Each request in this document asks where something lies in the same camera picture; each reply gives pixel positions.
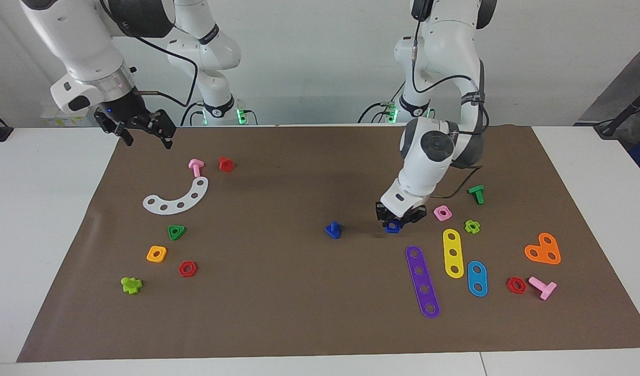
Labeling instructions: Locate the purple four-hole strip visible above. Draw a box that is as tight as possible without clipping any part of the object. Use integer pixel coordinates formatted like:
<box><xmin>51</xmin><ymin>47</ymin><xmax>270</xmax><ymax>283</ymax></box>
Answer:
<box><xmin>405</xmin><ymin>245</ymin><xmax>441</xmax><ymax>319</ymax></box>

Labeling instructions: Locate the yellow three-hole strip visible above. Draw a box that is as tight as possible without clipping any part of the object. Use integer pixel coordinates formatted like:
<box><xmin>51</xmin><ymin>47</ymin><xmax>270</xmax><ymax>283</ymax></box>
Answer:
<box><xmin>442</xmin><ymin>228</ymin><xmax>465</xmax><ymax>279</ymax></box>

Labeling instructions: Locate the white curved strip with holes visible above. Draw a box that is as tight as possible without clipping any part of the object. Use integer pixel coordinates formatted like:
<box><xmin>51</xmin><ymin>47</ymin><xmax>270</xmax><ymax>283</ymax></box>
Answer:
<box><xmin>143</xmin><ymin>177</ymin><xmax>209</xmax><ymax>215</ymax></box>

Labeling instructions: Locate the white power strip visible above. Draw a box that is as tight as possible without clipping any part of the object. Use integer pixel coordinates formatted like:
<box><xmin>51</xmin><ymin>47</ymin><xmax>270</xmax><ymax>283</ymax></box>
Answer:
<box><xmin>41</xmin><ymin>104</ymin><xmax>99</xmax><ymax>127</ymax></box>

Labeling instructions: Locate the blue two-hole strip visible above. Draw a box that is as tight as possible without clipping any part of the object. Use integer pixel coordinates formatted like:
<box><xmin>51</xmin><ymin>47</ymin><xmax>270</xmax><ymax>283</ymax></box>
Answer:
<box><xmin>467</xmin><ymin>260</ymin><xmax>489</xmax><ymax>298</ymax></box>

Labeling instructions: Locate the brown table mat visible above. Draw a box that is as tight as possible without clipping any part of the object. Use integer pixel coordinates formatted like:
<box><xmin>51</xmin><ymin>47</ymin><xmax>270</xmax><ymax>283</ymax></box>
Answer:
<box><xmin>16</xmin><ymin>124</ymin><xmax>640</xmax><ymax>363</ymax></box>

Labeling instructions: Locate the orange heart-shaped plate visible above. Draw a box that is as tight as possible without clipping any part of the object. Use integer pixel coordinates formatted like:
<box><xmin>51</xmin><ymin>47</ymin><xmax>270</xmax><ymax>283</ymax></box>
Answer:
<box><xmin>524</xmin><ymin>232</ymin><xmax>562</xmax><ymax>265</ymax></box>

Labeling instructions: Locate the black stand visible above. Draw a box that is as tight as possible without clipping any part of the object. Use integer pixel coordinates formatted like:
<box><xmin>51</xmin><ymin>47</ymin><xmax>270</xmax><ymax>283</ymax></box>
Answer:
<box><xmin>594</xmin><ymin>84</ymin><xmax>640</xmax><ymax>139</ymax></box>

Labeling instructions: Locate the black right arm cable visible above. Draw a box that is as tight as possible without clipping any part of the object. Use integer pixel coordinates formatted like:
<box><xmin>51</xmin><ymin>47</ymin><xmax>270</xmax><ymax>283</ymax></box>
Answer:
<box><xmin>98</xmin><ymin>0</ymin><xmax>199</xmax><ymax>127</ymax></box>

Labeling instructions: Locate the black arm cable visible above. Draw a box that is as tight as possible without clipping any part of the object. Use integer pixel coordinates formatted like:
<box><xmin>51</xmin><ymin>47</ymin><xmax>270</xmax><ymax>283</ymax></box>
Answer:
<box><xmin>410</xmin><ymin>0</ymin><xmax>491</xmax><ymax>200</ymax></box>
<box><xmin>98</xmin><ymin>0</ymin><xmax>199</xmax><ymax>127</ymax></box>

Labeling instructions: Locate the black base cable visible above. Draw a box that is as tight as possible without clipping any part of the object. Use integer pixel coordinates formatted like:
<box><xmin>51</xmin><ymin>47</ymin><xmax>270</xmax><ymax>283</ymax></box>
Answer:
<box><xmin>358</xmin><ymin>102</ymin><xmax>399</xmax><ymax>124</ymax></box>

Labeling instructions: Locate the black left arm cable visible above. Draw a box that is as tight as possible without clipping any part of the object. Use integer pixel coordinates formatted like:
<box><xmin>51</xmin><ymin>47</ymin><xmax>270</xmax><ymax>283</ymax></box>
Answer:
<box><xmin>410</xmin><ymin>0</ymin><xmax>491</xmax><ymax>200</ymax></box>

